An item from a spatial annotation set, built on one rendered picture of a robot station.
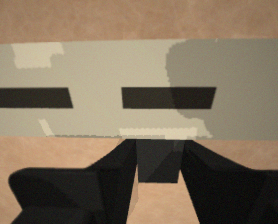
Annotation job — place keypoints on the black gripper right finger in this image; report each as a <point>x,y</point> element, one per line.
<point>223,191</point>

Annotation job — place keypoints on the black two-prong charger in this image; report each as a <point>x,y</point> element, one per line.
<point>159,160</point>

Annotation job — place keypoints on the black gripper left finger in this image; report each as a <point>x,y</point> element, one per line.
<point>105,187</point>

